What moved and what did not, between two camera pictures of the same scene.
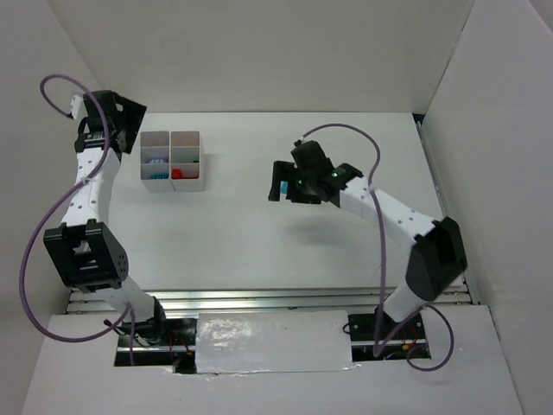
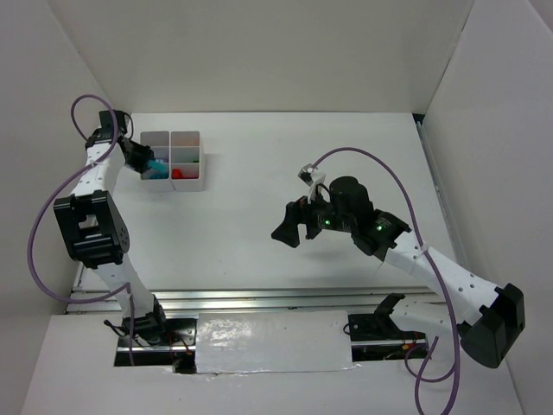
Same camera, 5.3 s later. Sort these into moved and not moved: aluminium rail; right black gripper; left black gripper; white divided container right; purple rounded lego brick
Moved: right black gripper; left black gripper
Not moved: white divided container right; purple rounded lego brick; aluminium rail
